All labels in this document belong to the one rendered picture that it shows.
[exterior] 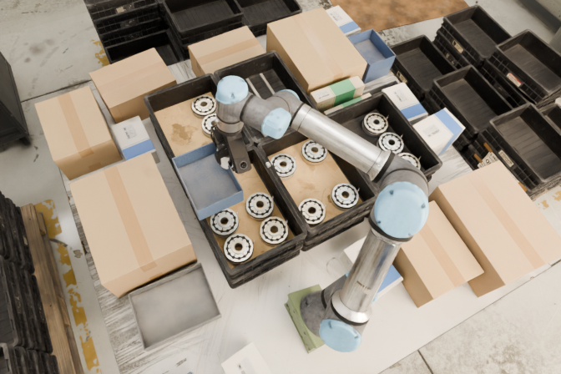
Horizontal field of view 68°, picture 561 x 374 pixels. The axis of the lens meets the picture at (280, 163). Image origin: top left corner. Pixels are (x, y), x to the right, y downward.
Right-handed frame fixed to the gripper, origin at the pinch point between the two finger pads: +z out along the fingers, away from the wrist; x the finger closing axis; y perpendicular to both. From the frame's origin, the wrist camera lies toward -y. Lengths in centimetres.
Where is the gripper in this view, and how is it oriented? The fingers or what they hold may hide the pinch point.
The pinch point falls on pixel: (229, 167)
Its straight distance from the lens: 130.3
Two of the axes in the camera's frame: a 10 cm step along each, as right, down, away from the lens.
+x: -8.9, 3.0, -3.5
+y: -4.3, -7.9, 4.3
